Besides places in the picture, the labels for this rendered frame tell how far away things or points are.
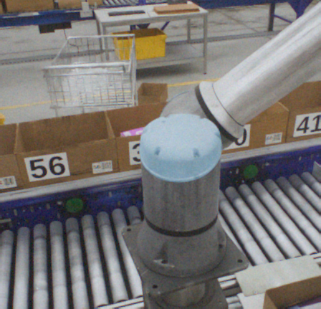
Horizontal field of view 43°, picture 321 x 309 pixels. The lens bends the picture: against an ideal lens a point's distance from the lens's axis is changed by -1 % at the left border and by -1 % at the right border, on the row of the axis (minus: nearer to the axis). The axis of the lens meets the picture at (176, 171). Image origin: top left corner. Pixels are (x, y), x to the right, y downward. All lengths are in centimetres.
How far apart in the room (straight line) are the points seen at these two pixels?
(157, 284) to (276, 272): 75
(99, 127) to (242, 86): 121
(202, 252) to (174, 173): 19
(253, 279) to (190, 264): 67
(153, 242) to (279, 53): 44
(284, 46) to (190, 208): 36
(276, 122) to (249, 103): 105
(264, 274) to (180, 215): 78
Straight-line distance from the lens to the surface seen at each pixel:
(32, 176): 173
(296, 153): 196
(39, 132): 196
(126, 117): 196
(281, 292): 135
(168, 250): 80
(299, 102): 229
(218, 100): 85
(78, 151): 168
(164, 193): 73
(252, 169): 186
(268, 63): 84
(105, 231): 167
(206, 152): 70
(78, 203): 172
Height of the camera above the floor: 182
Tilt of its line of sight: 33 degrees down
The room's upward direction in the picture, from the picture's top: 2 degrees counter-clockwise
